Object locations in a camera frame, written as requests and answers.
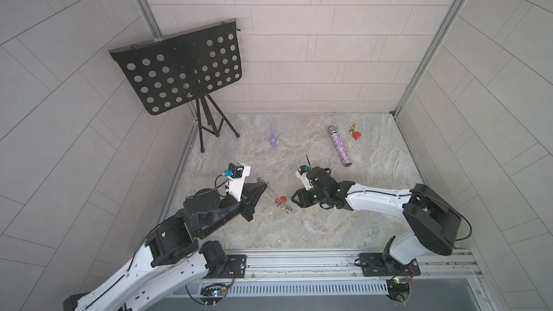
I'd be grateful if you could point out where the small red key tag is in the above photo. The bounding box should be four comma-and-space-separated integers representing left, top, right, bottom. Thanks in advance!
275, 196, 287, 204

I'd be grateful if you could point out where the metal disc with key rings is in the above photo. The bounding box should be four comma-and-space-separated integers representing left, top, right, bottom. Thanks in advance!
256, 177, 294, 214

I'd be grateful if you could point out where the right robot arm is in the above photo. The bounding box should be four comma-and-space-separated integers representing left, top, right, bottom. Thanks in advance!
292, 166, 467, 276

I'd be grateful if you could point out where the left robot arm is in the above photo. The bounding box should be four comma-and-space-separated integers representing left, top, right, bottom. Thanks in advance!
63, 182, 267, 310

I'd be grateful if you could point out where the small purple figurine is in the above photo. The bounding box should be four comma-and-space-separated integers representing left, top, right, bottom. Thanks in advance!
269, 132, 279, 148

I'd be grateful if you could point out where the purple glitter microphone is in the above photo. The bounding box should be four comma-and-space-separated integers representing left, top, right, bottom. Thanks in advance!
328, 125, 351, 167

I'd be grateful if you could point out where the left circuit board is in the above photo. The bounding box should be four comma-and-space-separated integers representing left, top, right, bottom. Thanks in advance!
200, 283, 230, 298

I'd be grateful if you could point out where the circuit board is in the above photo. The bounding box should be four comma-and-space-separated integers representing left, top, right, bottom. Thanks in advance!
386, 279, 410, 303
200, 283, 230, 298

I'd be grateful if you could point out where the right circuit board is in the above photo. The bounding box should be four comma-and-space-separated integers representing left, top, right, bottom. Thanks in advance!
386, 279, 410, 303

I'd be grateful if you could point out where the black perforated music stand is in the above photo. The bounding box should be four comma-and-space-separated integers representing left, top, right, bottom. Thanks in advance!
109, 19, 243, 137

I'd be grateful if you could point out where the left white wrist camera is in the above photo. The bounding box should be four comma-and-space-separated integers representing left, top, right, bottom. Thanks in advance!
224, 163, 251, 202

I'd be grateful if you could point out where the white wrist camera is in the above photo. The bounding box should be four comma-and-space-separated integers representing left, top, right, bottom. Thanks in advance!
295, 165, 313, 191
224, 163, 251, 202

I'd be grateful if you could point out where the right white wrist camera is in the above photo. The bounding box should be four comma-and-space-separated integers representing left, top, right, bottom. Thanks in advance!
295, 165, 313, 191

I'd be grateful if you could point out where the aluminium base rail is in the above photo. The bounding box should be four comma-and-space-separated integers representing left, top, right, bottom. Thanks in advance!
122, 248, 482, 286

